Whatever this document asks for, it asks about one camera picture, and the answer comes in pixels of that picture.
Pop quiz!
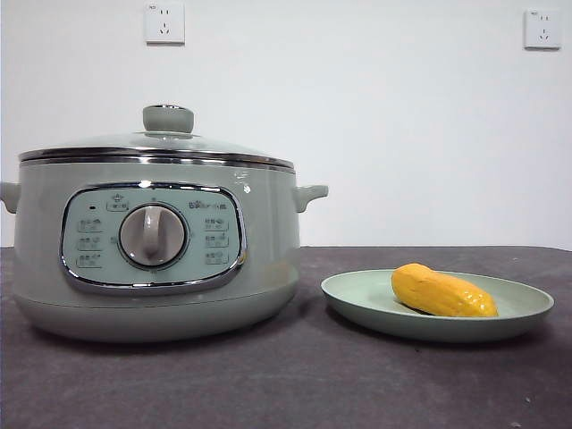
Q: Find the glass lid with green knob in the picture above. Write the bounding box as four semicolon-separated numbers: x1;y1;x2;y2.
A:
18;104;297;172

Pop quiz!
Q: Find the yellow corn cob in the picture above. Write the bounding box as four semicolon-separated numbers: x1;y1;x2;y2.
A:
391;263;500;319

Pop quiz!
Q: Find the pale green electric steamer pot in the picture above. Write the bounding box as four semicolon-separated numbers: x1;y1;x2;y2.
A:
0;156;330;344

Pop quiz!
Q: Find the pale green round plate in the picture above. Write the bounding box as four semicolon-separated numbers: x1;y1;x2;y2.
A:
320;268;556;344

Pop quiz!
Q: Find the white wall socket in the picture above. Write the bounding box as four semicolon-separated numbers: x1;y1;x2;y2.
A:
523;9;561;51
143;3;186;46

